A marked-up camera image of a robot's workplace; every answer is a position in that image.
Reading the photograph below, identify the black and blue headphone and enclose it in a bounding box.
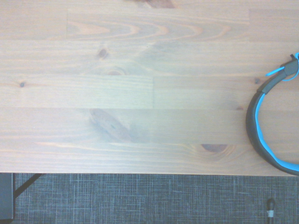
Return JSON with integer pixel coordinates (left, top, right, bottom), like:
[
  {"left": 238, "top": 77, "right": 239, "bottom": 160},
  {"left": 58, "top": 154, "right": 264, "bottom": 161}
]
[{"left": 245, "top": 52, "right": 299, "bottom": 177}]

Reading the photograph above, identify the wooden desk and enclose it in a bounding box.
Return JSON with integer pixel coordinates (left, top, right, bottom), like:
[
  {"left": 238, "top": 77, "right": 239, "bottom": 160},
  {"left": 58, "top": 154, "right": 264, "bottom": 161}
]
[{"left": 0, "top": 173, "right": 43, "bottom": 220}]

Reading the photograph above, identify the black cable plug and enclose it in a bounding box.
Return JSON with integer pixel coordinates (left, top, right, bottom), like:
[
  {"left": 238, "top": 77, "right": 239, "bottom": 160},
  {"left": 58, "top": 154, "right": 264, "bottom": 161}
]
[{"left": 266, "top": 198, "right": 276, "bottom": 224}]

